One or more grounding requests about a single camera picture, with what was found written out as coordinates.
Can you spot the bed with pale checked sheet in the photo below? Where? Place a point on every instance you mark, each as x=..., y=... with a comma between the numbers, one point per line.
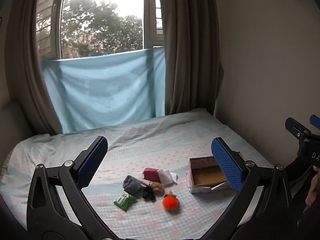
x=155, y=140

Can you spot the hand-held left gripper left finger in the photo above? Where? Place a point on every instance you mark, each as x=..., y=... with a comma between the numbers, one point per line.
x=92, y=162

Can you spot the light blue hanging cloth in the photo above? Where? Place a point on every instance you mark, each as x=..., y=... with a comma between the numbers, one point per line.
x=105, y=87

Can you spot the brown curtain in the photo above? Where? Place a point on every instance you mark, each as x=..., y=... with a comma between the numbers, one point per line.
x=27, y=67
x=190, y=55

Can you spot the pink zip pouch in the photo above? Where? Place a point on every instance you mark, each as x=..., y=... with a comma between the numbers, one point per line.
x=151, y=174

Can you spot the orange plush fruit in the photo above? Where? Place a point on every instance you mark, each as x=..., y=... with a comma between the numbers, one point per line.
x=170, y=202

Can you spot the green snack packet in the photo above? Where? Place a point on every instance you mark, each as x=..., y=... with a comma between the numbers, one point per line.
x=124, y=201

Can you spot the person's right hand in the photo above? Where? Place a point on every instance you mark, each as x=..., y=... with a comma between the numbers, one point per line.
x=313, y=192

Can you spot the grey slatted shutter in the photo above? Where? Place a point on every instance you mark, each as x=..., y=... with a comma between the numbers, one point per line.
x=45, y=30

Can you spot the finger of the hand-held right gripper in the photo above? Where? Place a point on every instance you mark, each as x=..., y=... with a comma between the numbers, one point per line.
x=297, y=128
x=315, y=122

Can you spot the brown plush toy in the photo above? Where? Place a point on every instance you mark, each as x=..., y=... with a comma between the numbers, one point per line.
x=157, y=187

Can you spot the window with grey frame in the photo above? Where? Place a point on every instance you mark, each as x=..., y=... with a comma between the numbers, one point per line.
x=150, y=17

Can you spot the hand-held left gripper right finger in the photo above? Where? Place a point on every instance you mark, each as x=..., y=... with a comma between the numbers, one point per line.
x=226, y=165

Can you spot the cardboard box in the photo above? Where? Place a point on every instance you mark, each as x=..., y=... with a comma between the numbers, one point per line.
x=205, y=175

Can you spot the white cloth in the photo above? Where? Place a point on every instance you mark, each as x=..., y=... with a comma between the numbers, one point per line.
x=167, y=177

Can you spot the grey sock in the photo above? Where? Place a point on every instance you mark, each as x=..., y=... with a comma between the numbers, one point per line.
x=132, y=183

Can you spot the small pale grey cloth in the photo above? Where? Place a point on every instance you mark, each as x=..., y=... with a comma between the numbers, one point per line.
x=144, y=181

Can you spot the black sock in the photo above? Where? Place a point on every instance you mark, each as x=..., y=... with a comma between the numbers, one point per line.
x=148, y=193

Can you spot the trees outside window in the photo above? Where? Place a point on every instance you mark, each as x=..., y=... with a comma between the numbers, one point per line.
x=100, y=27

